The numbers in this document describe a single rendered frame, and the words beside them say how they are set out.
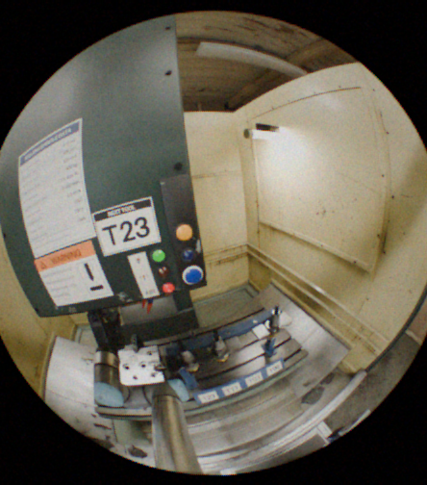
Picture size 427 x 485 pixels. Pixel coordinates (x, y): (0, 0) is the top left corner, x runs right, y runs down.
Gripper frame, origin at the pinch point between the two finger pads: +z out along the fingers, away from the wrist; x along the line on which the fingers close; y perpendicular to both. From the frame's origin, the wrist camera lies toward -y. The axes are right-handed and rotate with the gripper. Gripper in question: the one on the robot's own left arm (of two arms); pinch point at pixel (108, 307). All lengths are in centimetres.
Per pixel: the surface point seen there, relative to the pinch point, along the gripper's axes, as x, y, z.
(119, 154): 22, -41, -21
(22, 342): -101, 23, 4
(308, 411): 63, 72, -60
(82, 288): 8.4, -21.5, -21.4
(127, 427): -40, 77, -33
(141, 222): 23.4, -29.8, -21.3
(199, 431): 8, 64, -41
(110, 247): 17.2, -27.3, -21.4
